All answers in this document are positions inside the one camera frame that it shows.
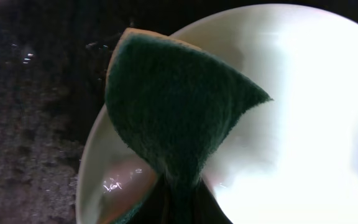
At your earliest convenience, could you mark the light blue plate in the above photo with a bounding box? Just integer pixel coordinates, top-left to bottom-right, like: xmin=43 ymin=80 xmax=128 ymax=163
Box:
xmin=75 ymin=2 xmax=358 ymax=224

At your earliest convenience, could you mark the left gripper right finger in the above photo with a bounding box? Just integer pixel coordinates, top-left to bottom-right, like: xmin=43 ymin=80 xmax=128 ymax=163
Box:
xmin=194 ymin=180 xmax=232 ymax=224

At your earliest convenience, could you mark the black round tray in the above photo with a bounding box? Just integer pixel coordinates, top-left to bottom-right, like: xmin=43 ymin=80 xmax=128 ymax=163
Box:
xmin=0 ymin=1 xmax=358 ymax=223

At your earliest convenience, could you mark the green yellow sponge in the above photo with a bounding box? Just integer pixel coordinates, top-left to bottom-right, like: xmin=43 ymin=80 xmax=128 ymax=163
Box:
xmin=105 ymin=28 xmax=270 ymax=223

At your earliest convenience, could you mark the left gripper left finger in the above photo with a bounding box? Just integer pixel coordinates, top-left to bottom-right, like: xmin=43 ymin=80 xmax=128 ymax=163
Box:
xmin=128 ymin=177 xmax=171 ymax=224

